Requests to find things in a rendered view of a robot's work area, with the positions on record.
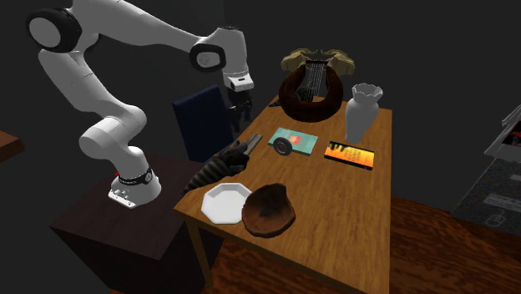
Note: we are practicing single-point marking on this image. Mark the orange and black tablet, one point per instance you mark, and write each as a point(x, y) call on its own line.
point(349, 156)

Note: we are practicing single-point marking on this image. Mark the brown wooden furniture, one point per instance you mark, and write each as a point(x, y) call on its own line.
point(7, 145)

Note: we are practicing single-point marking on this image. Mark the dark blue chair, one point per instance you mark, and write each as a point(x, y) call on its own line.
point(201, 122)

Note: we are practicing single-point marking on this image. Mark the dark striped cone-shaped tool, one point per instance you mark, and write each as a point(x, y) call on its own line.
point(215, 167)

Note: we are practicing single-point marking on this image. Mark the black round disc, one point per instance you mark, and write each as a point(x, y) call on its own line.
point(282, 146)

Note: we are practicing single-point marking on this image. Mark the white octagonal plate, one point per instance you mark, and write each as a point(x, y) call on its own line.
point(224, 203)

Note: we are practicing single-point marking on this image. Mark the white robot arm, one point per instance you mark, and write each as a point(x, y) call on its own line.
point(93, 95)

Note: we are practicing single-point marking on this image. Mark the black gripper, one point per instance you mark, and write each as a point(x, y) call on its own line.
point(239, 97)

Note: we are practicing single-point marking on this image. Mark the dark robot stand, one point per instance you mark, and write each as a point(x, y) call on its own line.
point(122, 228)

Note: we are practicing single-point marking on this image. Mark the white vase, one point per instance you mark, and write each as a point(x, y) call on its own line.
point(360, 116)

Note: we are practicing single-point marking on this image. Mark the teal book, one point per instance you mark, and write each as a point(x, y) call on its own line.
point(303, 142)

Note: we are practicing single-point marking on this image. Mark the wooden table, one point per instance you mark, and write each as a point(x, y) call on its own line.
point(333, 203)

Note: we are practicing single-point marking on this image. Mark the grey speckled cabinet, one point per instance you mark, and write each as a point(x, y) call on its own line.
point(488, 191)

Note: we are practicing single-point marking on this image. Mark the brown rough bowl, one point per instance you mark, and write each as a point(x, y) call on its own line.
point(268, 211)

